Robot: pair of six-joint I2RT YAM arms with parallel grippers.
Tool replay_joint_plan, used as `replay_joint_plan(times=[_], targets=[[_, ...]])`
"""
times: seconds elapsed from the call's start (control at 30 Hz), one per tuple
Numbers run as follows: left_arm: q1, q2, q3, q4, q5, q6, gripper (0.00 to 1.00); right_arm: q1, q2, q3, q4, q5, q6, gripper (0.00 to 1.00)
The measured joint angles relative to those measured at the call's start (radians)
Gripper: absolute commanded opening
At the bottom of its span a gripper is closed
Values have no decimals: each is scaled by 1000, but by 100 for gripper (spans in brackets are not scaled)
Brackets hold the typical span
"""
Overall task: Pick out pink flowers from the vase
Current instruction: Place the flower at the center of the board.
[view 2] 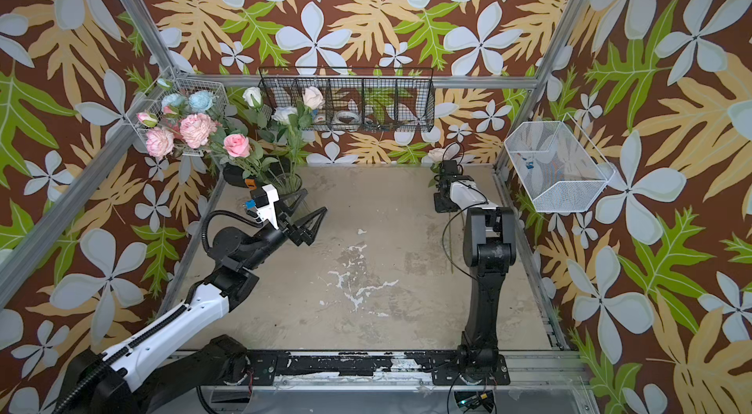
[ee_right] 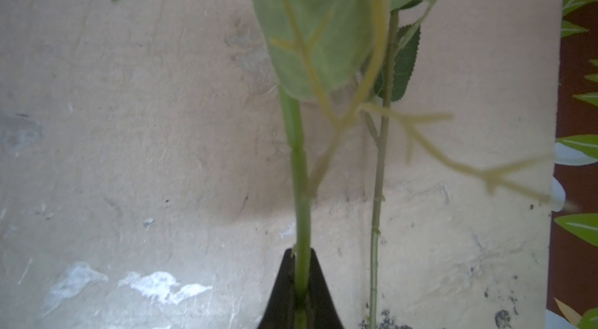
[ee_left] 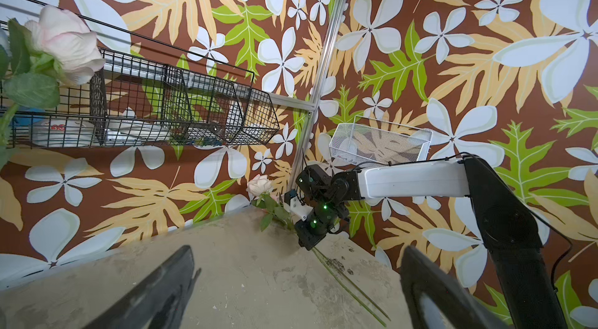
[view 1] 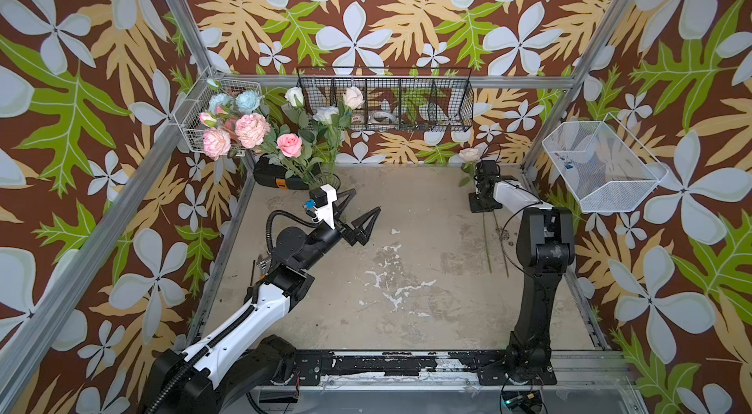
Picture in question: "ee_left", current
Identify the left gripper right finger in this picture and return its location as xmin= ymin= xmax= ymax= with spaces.
xmin=400 ymin=246 xmax=508 ymax=328

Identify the pale pink rose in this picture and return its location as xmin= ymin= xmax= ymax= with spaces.
xmin=1 ymin=5 xmax=105 ymax=166

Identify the cream rose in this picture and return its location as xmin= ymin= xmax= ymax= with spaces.
xmin=248 ymin=175 xmax=390 ymax=328

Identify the white mesh basket right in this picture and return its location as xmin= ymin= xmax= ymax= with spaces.
xmin=329 ymin=123 xmax=433 ymax=167

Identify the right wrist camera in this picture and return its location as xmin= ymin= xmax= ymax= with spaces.
xmin=283 ymin=189 xmax=313 ymax=221

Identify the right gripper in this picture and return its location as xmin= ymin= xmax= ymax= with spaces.
xmin=294 ymin=165 xmax=361 ymax=251

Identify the black wire basket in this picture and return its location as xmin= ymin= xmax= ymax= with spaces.
xmin=1 ymin=0 xmax=278 ymax=148

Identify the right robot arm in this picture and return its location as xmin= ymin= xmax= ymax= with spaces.
xmin=284 ymin=153 xmax=567 ymax=328

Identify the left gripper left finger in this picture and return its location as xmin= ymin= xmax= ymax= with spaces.
xmin=86 ymin=245 xmax=201 ymax=328

